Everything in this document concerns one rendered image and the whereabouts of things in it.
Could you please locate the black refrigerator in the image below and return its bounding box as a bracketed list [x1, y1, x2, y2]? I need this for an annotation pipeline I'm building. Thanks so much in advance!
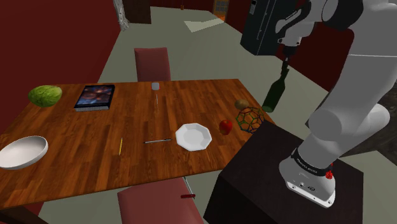
[240, 0, 309, 57]

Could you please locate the dark green glass bottle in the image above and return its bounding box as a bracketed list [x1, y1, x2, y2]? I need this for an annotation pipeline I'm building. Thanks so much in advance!
[261, 67, 291, 113]

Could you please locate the brown kiwi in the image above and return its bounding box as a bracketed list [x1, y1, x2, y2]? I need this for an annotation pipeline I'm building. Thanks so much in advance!
[233, 98, 251, 111]

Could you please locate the orange door with panes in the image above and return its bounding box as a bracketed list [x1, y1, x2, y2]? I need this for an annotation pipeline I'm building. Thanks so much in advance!
[212, 0, 230, 18]

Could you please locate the red apple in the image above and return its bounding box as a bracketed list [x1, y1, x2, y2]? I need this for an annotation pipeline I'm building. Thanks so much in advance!
[218, 119, 233, 136]

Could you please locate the dark robot stand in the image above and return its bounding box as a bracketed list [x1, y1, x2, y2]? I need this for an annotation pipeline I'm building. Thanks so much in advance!
[203, 120, 365, 224]

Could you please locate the white octagonal plate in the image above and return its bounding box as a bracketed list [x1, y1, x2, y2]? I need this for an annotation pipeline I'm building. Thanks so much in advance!
[175, 122, 213, 153]

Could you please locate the dark red chair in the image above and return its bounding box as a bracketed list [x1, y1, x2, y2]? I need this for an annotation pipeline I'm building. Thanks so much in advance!
[133, 46, 172, 83]
[116, 176, 204, 224]

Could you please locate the dark picture book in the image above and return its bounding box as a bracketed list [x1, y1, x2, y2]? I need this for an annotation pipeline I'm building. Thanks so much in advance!
[73, 84, 116, 112]

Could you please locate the wooden dining table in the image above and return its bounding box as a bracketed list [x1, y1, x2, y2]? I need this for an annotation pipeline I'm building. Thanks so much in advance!
[0, 78, 276, 224]

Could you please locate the green cabbage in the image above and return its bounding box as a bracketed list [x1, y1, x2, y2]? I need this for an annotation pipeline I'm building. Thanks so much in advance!
[27, 85, 63, 108]

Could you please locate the white bowl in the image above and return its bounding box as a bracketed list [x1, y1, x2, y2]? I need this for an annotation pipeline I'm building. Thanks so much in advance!
[0, 135, 50, 171]

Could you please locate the green wireframe polyhedron ball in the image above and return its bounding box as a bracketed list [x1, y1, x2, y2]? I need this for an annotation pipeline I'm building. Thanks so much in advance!
[235, 106, 265, 134]

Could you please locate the red handled metal tool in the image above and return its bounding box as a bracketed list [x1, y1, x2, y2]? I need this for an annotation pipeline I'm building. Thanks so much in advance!
[180, 176, 197, 200]

